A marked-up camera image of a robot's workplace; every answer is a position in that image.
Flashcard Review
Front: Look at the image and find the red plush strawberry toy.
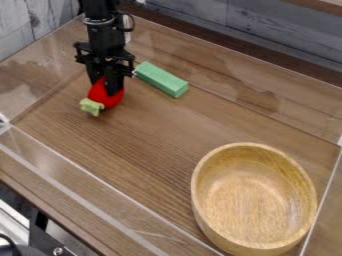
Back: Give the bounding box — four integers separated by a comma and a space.
79, 77, 124, 117

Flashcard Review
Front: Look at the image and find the clear acrylic tray wall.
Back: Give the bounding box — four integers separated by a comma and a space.
0, 20, 342, 256

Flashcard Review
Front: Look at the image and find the black metal table bracket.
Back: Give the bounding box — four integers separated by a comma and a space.
28, 210, 76, 256

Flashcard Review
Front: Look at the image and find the wooden bowl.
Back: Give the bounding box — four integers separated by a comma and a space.
191, 142, 318, 256

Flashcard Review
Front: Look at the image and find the green rectangular block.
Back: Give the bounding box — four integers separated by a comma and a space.
135, 61, 188, 98

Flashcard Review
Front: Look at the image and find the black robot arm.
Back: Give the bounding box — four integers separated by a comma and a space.
73, 0, 135, 96

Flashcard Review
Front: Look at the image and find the black cable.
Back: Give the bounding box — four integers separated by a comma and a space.
0, 232, 21, 256

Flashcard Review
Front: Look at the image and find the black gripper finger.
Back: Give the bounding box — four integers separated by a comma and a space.
86, 63, 104, 84
104, 65, 124, 96

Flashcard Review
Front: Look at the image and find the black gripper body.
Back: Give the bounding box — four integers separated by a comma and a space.
73, 16, 135, 76

